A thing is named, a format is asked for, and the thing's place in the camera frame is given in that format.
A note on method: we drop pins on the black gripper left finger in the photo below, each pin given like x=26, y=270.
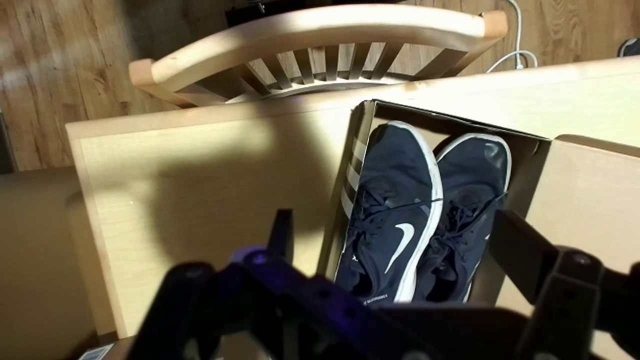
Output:
x=201, y=313

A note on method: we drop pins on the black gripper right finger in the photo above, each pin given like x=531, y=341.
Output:
x=573, y=301

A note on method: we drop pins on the black striped shoe box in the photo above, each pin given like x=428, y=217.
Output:
x=532, y=180

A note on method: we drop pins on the navy sneaker with white sole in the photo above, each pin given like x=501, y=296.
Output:
x=473, y=180

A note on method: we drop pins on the navy sneaker with white swoosh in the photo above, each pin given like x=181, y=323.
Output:
x=393, y=201

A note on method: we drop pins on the dark shoe with white sole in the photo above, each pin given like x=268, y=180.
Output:
x=630, y=47

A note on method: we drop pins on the light wooden chair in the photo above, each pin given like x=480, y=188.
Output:
x=320, y=27

